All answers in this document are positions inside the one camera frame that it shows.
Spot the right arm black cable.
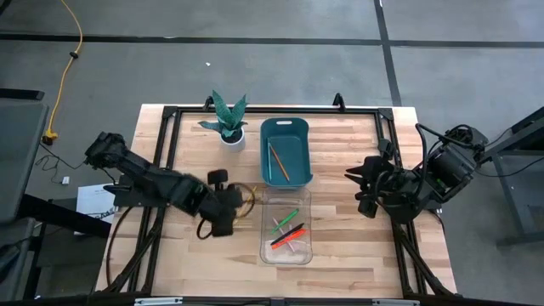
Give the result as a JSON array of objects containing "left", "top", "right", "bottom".
[{"left": 414, "top": 122, "right": 477, "bottom": 179}]

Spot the black aluminium table frame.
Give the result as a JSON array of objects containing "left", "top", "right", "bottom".
[{"left": 95, "top": 92, "right": 458, "bottom": 306}]

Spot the blue plastic bin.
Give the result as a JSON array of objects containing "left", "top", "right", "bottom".
[{"left": 259, "top": 116, "right": 315, "bottom": 190}]

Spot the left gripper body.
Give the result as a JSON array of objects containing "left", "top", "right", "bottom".
[{"left": 207, "top": 168, "right": 235, "bottom": 238}]

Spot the thick dark floor cable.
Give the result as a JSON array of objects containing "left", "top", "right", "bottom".
[{"left": 105, "top": 206, "right": 133, "bottom": 286}]

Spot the artificial snake plant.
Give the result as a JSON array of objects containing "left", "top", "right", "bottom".
[{"left": 197, "top": 89, "right": 249, "bottom": 139}]

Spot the thin black floor cable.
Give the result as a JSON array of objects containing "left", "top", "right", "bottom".
[{"left": 33, "top": 142, "right": 86, "bottom": 184}]

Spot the white paper sheet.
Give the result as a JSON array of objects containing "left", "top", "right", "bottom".
[{"left": 76, "top": 182, "right": 119, "bottom": 225}]

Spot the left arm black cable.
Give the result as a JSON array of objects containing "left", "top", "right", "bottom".
[{"left": 195, "top": 182, "right": 257, "bottom": 240}]

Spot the yellow pencil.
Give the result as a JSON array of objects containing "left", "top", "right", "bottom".
[{"left": 237, "top": 185, "right": 258, "bottom": 218}]

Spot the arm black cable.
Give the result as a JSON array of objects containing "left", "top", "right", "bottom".
[
  {"left": 195, "top": 182, "right": 257, "bottom": 240},
  {"left": 414, "top": 122, "right": 477, "bottom": 179}
]

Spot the grey table top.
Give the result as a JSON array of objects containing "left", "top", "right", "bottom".
[{"left": 0, "top": 99, "right": 50, "bottom": 224}]

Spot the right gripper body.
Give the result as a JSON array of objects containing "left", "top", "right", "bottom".
[{"left": 358, "top": 139, "right": 405, "bottom": 218}]

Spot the orange pencil with eraser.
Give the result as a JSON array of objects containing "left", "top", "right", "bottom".
[{"left": 269, "top": 143, "right": 291, "bottom": 183}]

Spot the yellow cable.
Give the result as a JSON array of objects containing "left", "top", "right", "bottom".
[{"left": 41, "top": 0, "right": 84, "bottom": 146}]

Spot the black desk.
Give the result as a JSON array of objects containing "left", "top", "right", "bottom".
[{"left": 469, "top": 105, "right": 544, "bottom": 247}]

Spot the silver frame bracket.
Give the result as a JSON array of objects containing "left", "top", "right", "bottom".
[
  {"left": 134, "top": 297, "right": 184, "bottom": 306},
  {"left": 372, "top": 298, "right": 421, "bottom": 306}
]

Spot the green pen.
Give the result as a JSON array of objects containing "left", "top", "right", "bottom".
[{"left": 270, "top": 207, "right": 300, "bottom": 235}]

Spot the clear plastic bin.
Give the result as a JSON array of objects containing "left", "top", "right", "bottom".
[{"left": 259, "top": 186, "right": 314, "bottom": 266}]

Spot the white plant pot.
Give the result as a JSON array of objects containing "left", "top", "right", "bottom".
[{"left": 219, "top": 127, "right": 247, "bottom": 153}]

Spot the orange highlighter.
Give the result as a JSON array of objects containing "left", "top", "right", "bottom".
[{"left": 270, "top": 229, "right": 307, "bottom": 250}]

